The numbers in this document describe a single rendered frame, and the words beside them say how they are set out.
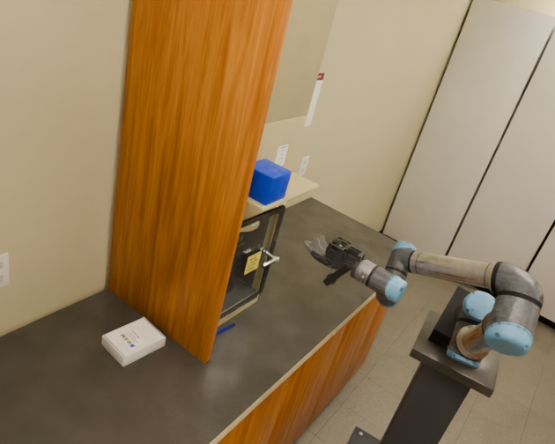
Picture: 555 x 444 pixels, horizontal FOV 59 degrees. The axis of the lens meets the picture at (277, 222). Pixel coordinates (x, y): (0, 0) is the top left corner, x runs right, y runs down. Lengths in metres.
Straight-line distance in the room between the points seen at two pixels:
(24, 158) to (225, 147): 0.55
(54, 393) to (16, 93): 0.81
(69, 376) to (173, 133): 0.77
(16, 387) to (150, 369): 0.37
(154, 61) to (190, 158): 0.28
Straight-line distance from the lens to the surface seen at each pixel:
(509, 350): 1.53
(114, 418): 1.53
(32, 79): 1.45
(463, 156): 4.38
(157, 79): 1.47
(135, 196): 1.64
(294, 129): 1.60
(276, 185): 1.41
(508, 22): 4.26
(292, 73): 1.47
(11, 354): 1.71
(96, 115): 1.59
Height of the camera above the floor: 2.14
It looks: 28 degrees down
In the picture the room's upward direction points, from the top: 15 degrees clockwise
